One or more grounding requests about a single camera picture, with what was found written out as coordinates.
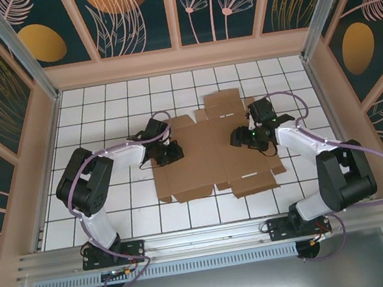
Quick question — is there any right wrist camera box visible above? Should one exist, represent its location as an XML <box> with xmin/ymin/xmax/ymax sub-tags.
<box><xmin>246</xmin><ymin>112</ymin><xmax>258</xmax><ymax>131</ymax></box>

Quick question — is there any aluminium side rail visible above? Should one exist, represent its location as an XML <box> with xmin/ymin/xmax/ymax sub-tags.
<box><xmin>302</xmin><ymin>51</ymin><xmax>375</xmax><ymax>206</ymax></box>

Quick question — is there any brown cardboard mailer box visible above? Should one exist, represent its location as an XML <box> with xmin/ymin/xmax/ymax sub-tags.
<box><xmin>142</xmin><ymin>84</ymin><xmax>288</xmax><ymax>210</ymax></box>

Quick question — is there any slotted grey cable duct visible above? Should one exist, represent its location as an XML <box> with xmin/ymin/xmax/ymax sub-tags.
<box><xmin>32</xmin><ymin>242</ymin><xmax>300</xmax><ymax>287</ymax></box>

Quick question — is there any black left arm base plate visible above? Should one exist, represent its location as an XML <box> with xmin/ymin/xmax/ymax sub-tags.
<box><xmin>80</xmin><ymin>239</ymin><xmax>148</xmax><ymax>272</ymax></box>

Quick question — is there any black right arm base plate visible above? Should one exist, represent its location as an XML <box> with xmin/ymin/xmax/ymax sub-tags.
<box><xmin>265</xmin><ymin>210</ymin><xmax>333</xmax><ymax>244</ymax></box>

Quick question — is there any aluminium frame post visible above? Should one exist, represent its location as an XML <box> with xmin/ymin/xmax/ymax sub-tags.
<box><xmin>0</xmin><ymin>0</ymin><xmax>62</xmax><ymax>109</ymax></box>
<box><xmin>292</xmin><ymin>0</ymin><xmax>371</xmax><ymax>63</ymax></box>

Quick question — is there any aluminium mounting rail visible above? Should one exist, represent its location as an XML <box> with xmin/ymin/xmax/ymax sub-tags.
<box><xmin>12</xmin><ymin>198</ymin><xmax>383</xmax><ymax>283</ymax></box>

